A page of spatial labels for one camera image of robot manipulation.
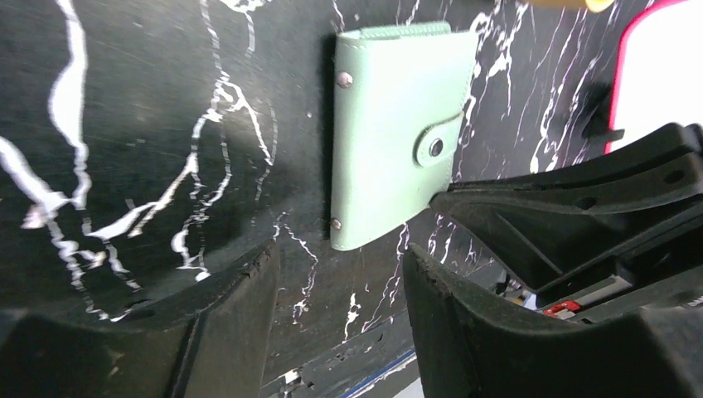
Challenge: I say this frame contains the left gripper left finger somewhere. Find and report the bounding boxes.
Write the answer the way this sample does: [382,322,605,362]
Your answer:
[1,240,280,397]

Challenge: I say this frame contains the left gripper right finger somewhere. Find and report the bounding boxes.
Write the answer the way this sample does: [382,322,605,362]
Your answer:
[403,245,702,397]

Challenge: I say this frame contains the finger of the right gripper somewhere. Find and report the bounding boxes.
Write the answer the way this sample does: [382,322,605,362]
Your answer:
[429,124,702,293]

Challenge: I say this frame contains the mint green card holder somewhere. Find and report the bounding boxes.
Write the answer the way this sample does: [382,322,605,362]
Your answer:
[330,22,479,251]

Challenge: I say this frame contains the pink framed whiteboard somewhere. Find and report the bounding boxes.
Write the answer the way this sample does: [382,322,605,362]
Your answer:
[604,1,702,153]

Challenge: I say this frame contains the tan oval tray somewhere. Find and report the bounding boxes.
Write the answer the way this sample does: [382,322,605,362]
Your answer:
[520,0,615,13]

